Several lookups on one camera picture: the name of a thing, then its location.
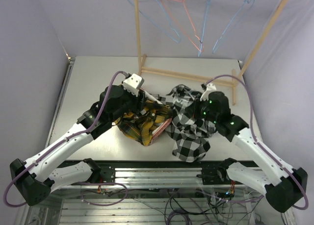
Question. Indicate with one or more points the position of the pink hanger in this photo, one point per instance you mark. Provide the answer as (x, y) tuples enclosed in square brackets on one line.
[(180, 15)]

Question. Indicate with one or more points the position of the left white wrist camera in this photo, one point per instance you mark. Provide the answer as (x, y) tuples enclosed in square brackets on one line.
[(132, 84)]

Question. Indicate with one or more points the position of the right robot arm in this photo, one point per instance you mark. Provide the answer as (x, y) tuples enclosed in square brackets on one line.
[(281, 184)]

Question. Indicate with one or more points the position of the blue wire hanger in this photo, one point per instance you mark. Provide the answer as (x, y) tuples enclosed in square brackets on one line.
[(155, 13)]

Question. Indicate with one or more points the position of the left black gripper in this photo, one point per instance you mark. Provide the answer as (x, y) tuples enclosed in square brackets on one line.
[(138, 103)]

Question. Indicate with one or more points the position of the wooden clothes rack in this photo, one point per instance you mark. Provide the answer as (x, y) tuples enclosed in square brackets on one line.
[(233, 83)]

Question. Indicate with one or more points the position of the blue hanger of checkered shirt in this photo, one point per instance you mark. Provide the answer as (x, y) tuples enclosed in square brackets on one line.
[(237, 18)]

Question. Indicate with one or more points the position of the yellow plaid shirt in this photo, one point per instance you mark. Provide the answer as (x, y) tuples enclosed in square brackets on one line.
[(130, 125)]

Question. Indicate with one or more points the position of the black white checkered shirt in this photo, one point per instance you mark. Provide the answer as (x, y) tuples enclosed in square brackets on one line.
[(191, 134)]

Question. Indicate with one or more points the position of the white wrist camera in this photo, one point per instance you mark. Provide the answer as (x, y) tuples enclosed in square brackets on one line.
[(132, 84), (207, 89)]

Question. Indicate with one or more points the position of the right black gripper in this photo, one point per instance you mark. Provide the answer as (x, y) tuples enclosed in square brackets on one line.
[(197, 104)]

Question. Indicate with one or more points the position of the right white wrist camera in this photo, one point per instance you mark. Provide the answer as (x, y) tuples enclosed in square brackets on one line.
[(207, 89)]

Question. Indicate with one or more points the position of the pink plastic basket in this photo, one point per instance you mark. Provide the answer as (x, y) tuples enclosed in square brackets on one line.
[(158, 117)]

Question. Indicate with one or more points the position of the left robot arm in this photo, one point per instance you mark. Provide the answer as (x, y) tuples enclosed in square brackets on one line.
[(38, 176)]

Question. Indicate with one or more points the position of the blue hanger of plaid shirt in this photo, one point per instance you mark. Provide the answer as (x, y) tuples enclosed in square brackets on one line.
[(206, 13)]

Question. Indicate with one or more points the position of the aluminium frame base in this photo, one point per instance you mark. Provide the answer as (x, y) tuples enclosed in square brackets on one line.
[(86, 79)]

